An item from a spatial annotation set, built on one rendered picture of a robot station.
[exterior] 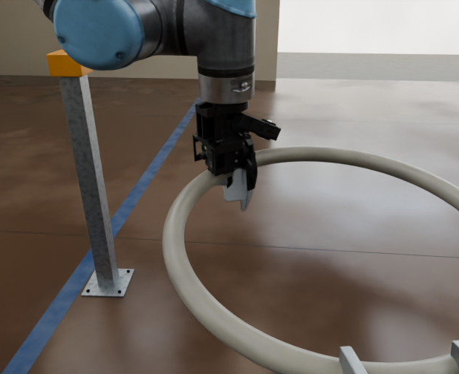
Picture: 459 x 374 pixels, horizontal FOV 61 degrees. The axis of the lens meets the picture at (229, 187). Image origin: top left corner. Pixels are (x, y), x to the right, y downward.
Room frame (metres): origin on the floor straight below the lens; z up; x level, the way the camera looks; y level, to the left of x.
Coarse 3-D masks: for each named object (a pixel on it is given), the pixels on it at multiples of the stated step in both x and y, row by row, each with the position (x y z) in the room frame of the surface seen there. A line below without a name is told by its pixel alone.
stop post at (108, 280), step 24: (72, 72) 1.45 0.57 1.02; (72, 96) 1.47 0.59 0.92; (72, 120) 1.47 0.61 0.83; (72, 144) 1.47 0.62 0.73; (96, 144) 1.52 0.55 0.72; (96, 168) 1.48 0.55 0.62; (96, 192) 1.47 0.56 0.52; (96, 216) 1.47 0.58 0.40; (96, 240) 1.47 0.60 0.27; (96, 264) 1.47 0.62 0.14; (96, 288) 1.46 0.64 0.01; (120, 288) 1.46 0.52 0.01
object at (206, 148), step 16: (208, 112) 0.60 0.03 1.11; (224, 112) 0.61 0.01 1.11; (208, 128) 0.62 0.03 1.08; (224, 128) 0.63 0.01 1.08; (240, 128) 0.64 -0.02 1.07; (208, 144) 0.60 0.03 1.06; (224, 144) 0.60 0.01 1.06; (240, 144) 0.62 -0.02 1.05; (208, 160) 0.61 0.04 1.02; (224, 160) 0.60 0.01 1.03; (240, 160) 0.63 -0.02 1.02
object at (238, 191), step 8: (240, 168) 0.63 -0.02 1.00; (232, 176) 0.62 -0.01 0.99; (240, 176) 0.63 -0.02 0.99; (232, 184) 0.62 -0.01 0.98; (240, 184) 0.63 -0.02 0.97; (224, 192) 0.61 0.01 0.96; (232, 192) 0.62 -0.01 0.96; (240, 192) 0.63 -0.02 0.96; (248, 192) 0.63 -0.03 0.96; (232, 200) 0.62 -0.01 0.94; (248, 200) 0.63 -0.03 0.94
